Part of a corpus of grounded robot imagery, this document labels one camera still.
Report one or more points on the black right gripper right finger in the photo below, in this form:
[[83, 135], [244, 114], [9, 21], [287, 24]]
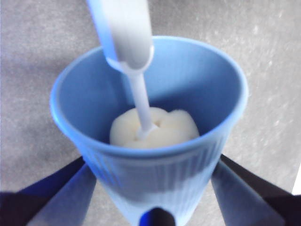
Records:
[[251, 200]]

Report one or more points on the blue ribbed plastic cup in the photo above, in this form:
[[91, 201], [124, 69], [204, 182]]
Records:
[[150, 183]]

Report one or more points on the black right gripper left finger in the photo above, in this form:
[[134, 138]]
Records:
[[47, 200]]

